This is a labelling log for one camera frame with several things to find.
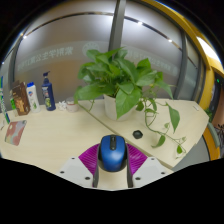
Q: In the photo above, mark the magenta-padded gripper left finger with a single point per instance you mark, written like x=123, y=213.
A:
x=78, y=170

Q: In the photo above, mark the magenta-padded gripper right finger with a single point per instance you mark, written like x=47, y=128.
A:
x=146, y=170

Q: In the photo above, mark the blue computer mouse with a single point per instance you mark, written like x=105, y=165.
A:
x=112, y=153

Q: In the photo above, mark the pastel multicolour mouse pad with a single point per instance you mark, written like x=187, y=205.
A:
x=15, y=132

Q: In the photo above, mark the small black hexagonal object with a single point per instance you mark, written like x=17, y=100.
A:
x=137, y=134

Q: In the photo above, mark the small white jar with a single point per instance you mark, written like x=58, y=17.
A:
x=72, y=105

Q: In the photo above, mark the crumpled white wrapper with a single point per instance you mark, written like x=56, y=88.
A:
x=61, y=106

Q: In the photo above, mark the green plant in white pot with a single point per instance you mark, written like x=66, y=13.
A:
x=125, y=95

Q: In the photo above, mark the dark blue pump bottle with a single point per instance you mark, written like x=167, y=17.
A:
x=48, y=95

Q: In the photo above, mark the white bottle with blue cap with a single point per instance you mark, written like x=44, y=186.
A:
x=33, y=98

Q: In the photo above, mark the brown cardboard box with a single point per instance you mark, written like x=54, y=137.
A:
x=21, y=99

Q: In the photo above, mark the green and white tube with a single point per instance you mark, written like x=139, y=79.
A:
x=3, y=103

